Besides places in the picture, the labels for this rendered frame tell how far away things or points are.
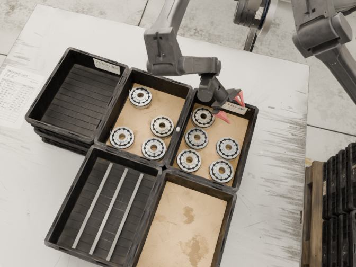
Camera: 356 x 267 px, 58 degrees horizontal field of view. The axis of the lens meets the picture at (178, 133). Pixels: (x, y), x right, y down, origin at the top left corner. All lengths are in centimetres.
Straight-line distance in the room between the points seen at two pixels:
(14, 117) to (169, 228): 92
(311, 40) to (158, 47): 36
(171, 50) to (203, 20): 219
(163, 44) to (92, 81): 79
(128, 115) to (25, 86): 59
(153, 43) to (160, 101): 68
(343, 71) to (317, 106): 189
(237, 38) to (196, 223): 196
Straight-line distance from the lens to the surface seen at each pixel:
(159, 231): 128
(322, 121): 271
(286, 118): 173
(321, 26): 79
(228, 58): 184
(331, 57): 84
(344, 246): 200
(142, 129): 141
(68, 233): 132
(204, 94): 118
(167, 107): 147
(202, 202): 132
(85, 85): 156
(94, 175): 136
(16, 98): 176
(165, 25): 84
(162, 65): 85
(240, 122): 149
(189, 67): 88
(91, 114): 147
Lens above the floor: 210
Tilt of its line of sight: 65 degrees down
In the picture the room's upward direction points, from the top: 10 degrees clockwise
